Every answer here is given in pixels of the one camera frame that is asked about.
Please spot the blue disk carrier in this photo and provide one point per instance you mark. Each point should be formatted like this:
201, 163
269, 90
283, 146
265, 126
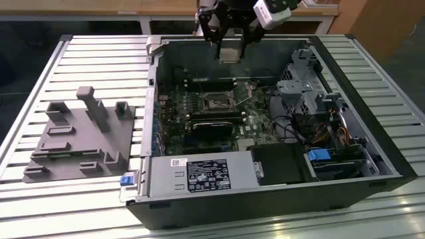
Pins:
319, 155

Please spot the silver chipset heatsink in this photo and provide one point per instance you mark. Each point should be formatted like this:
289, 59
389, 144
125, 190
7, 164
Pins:
247, 144

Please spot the green RAM stick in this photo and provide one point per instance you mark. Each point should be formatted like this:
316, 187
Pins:
64, 156

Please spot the black plastic shroud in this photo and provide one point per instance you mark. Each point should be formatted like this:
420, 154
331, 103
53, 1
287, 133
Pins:
279, 164

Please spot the metal drive cage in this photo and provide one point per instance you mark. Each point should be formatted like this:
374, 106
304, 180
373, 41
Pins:
299, 92

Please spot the grey parts rack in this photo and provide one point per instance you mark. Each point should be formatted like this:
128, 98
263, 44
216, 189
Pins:
83, 139

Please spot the brown wooden cabinet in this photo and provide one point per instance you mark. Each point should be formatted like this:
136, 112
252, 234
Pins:
381, 25

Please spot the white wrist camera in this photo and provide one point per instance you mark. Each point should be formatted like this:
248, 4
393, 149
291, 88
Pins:
271, 16

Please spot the silver CPU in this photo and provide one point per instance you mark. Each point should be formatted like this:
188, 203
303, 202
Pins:
231, 55

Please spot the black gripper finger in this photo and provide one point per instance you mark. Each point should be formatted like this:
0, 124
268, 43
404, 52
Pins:
209, 27
249, 27

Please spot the green motherboard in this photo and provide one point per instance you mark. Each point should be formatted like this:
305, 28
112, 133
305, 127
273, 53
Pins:
256, 120

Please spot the black graphics card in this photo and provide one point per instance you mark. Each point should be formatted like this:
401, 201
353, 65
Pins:
212, 129

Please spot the black open PC case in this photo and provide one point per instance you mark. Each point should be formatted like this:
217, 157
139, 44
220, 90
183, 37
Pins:
232, 211

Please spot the blue case latch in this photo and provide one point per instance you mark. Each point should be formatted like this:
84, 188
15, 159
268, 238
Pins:
125, 180

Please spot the grey power supply unit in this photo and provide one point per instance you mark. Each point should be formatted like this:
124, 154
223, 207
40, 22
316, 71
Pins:
165, 179

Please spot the wooden workbench white frame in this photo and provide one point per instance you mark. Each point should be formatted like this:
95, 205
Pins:
99, 7

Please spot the metal CPU socket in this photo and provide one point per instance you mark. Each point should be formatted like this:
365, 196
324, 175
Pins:
217, 100

